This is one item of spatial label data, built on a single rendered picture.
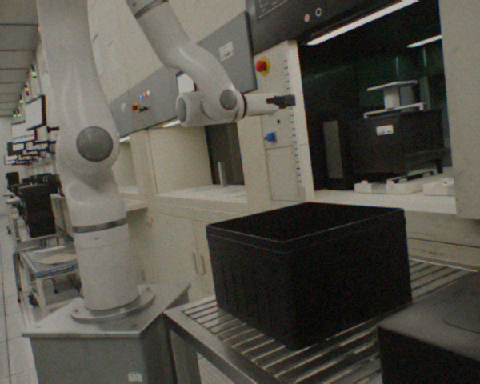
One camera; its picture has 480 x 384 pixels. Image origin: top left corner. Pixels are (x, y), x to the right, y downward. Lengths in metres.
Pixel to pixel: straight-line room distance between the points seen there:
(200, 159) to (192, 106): 1.90
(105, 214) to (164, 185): 1.89
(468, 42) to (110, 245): 0.83
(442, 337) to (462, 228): 0.59
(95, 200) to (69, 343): 0.30
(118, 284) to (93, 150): 0.30
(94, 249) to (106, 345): 0.20
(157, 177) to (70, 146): 1.93
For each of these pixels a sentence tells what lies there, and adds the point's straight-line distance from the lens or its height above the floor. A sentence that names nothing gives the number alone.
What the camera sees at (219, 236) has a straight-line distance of 0.80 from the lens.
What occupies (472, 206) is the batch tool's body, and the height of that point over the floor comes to 0.90.
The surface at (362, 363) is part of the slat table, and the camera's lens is 0.66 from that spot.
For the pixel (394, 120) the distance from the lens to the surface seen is 1.39.
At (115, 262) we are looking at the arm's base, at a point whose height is 0.87.
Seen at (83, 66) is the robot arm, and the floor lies 1.29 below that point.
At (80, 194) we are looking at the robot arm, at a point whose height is 1.03.
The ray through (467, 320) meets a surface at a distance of 0.54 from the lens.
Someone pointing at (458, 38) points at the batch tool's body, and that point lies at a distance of 0.98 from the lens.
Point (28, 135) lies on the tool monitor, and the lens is 5.72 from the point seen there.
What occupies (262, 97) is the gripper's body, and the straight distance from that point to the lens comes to 1.11.
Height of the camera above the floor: 1.08
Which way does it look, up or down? 6 degrees down
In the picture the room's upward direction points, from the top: 8 degrees counter-clockwise
